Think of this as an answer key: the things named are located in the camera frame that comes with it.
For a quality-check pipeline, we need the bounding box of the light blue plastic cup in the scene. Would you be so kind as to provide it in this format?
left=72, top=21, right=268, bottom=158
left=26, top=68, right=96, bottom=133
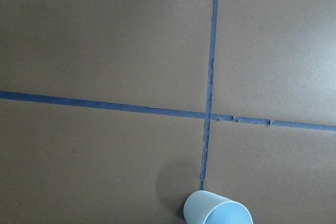
left=183, top=190, right=253, bottom=224

